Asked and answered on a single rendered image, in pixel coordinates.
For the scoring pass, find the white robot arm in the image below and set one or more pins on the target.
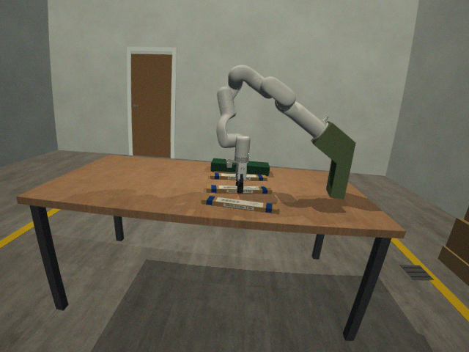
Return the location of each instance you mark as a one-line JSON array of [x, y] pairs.
[[284, 101]]

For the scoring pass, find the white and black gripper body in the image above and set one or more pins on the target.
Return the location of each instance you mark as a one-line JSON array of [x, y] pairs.
[[241, 168]]

